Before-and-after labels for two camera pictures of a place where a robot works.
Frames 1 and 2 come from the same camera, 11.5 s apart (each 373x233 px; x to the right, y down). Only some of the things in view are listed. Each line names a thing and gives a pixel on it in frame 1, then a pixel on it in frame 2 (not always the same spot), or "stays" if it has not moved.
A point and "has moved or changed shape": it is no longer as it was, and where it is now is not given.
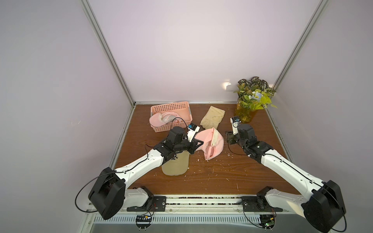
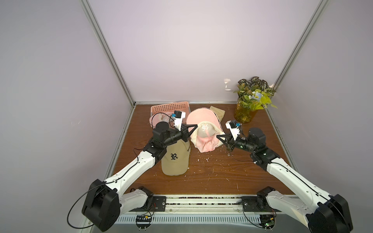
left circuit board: x=143 y=221 stays
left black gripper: x=193 y=146 -> x=183 y=134
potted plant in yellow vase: x=253 y=95 stays
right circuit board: x=267 y=221 stays
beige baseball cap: x=178 y=165 stays
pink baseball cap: x=213 y=142 has moved or changed shape
